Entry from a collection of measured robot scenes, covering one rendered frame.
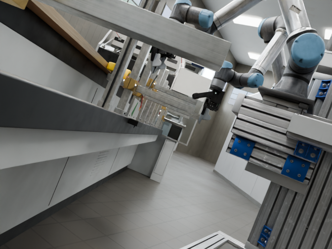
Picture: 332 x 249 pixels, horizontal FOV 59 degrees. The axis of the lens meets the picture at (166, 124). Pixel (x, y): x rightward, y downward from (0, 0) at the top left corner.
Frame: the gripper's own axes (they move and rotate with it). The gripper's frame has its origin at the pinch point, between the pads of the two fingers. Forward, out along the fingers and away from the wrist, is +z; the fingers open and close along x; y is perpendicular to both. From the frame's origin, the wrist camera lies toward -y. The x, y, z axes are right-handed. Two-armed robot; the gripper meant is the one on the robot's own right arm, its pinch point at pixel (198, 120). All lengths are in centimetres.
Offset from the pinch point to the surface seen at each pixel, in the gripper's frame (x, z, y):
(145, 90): -26.5, -1.8, -28.9
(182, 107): -26.5, -1.0, -10.2
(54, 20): -82, -5, -50
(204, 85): 247, -66, -2
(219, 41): -127, 0, -6
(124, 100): -30.7, 6.0, -35.2
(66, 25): -75, -6, -50
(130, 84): -33.5, -1.3, -34.8
